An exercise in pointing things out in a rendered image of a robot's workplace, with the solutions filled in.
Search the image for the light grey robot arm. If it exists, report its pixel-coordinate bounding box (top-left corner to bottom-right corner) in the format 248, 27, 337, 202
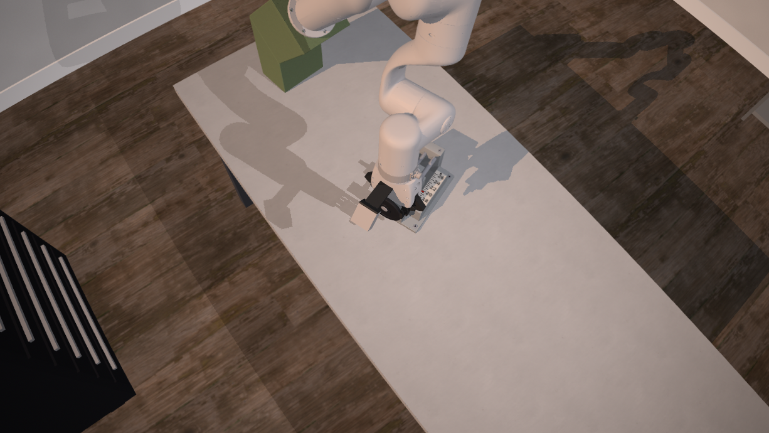
288, 0, 482, 232

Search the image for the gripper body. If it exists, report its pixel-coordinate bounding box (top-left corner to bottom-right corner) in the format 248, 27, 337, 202
371, 159, 422, 208

